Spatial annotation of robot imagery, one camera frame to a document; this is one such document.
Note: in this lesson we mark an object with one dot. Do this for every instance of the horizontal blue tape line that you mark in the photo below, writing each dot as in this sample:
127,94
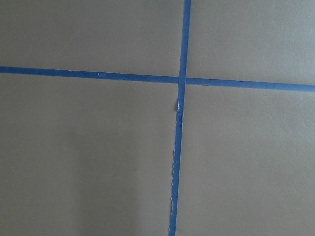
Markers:
156,79

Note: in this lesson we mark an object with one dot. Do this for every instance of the vertical blue tape line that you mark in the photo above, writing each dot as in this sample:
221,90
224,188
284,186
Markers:
179,118

